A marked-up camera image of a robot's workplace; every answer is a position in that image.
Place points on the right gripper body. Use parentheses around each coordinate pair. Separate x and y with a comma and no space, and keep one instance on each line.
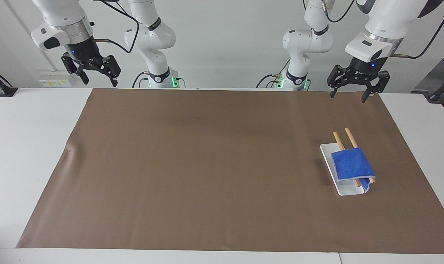
(83,49)

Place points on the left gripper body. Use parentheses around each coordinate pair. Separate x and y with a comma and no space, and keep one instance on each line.
(368,68)

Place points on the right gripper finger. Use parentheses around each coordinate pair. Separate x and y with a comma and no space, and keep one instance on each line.
(72,65)
(113,68)

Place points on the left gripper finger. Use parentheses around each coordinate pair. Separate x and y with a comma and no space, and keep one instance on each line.
(337,75)
(382,80)

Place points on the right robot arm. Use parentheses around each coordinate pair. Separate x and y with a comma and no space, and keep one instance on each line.
(154,40)

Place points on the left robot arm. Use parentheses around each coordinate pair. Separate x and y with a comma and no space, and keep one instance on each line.
(306,40)

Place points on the blue towel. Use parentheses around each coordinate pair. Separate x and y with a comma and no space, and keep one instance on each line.
(352,164)

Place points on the black stand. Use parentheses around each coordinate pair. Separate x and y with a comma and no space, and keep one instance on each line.
(441,90)
(2,85)

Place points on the white rack with wooden rods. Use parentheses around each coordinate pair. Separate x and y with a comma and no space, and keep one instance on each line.
(335,172)

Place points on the white wall socket box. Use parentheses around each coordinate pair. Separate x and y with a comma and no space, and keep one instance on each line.
(55,81)

